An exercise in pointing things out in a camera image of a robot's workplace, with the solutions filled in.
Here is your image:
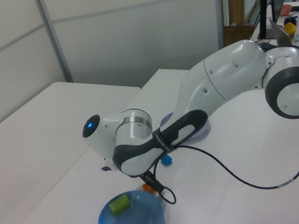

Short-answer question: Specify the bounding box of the blue small block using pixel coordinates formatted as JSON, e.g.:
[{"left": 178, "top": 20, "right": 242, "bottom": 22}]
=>
[{"left": 160, "top": 154, "right": 174, "bottom": 167}]

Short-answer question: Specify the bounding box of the green rectangular block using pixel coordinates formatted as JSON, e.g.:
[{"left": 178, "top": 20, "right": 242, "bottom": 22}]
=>
[{"left": 107, "top": 193, "right": 132, "bottom": 216}]

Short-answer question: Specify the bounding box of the blue round plate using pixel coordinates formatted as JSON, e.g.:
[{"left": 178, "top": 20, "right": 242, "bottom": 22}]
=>
[{"left": 94, "top": 186, "right": 167, "bottom": 224}]

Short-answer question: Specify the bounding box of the wooden cabinet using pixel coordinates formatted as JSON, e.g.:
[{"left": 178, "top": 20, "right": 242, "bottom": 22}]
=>
[{"left": 220, "top": 0, "right": 256, "bottom": 48}]

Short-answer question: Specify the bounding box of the black monitor stand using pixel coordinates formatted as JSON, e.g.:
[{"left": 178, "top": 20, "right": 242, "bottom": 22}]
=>
[{"left": 252, "top": 0, "right": 276, "bottom": 41}]

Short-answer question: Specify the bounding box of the yellow ball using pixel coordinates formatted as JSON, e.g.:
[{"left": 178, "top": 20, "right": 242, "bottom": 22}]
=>
[{"left": 283, "top": 22, "right": 298, "bottom": 37}]

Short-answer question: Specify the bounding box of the dark blue ball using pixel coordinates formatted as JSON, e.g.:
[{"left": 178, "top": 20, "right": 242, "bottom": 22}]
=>
[{"left": 283, "top": 14, "right": 298, "bottom": 27}]

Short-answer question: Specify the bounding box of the reddish bowl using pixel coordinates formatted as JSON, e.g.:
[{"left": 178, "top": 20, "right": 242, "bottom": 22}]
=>
[{"left": 280, "top": 3, "right": 294, "bottom": 17}]

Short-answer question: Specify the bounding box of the black hanging arm cable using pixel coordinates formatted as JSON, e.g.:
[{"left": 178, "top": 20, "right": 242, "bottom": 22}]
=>
[{"left": 149, "top": 120, "right": 299, "bottom": 207}]

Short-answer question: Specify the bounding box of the grey partition post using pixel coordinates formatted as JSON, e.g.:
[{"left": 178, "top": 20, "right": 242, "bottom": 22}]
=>
[
  {"left": 34, "top": 0, "right": 74, "bottom": 86},
  {"left": 214, "top": 0, "right": 230, "bottom": 49}
]

